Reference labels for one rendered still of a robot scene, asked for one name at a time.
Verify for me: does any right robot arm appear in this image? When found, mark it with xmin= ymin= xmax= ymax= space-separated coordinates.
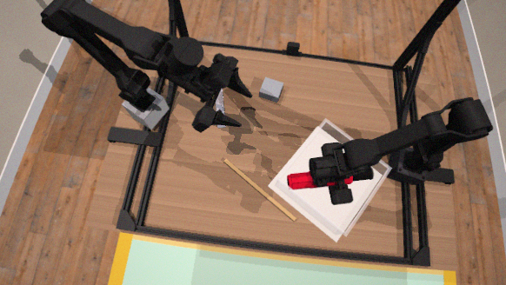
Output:
xmin=41 ymin=0 xmax=234 ymax=112

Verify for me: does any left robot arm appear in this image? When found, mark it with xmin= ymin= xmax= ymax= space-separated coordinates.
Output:
xmin=309 ymin=97 xmax=493 ymax=188

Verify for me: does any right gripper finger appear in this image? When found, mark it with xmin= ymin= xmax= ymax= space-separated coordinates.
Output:
xmin=210 ymin=110 xmax=242 ymax=127
xmin=227 ymin=67 xmax=252 ymax=98

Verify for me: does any grey flat strip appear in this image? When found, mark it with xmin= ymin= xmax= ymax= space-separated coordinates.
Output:
xmin=216 ymin=89 xmax=226 ymax=128

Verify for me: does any tan wooden stick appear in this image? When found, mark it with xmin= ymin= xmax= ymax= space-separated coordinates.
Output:
xmin=224 ymin=159 xmax=296 ymax=221

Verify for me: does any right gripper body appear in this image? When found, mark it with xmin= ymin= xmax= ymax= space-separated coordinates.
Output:
xmin=182 ymin=56 xmax=238 ymax=133

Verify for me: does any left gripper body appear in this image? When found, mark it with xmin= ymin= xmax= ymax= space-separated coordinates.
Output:
xmin=321 ymin=142 xmax=353 ymax=205

